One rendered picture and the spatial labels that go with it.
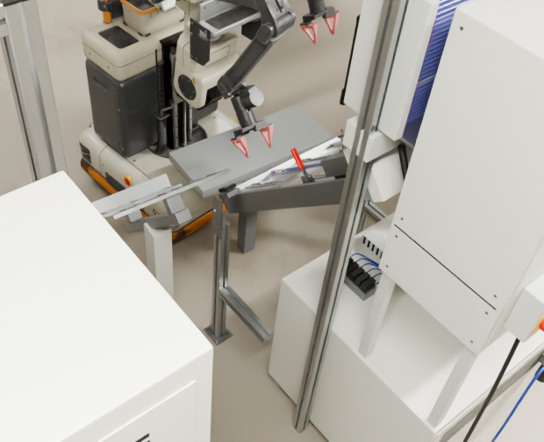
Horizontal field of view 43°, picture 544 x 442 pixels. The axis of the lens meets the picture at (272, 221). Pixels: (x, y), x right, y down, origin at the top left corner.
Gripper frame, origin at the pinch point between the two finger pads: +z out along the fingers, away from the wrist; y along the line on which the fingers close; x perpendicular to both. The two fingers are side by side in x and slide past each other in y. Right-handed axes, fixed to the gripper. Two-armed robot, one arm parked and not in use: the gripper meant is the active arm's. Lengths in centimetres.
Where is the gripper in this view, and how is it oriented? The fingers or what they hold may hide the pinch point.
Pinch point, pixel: (259, 150)
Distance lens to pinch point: 238.6
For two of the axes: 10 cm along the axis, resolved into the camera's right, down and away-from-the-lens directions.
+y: 7.8, -4.1, 4.7
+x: -5.2, 0.1, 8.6
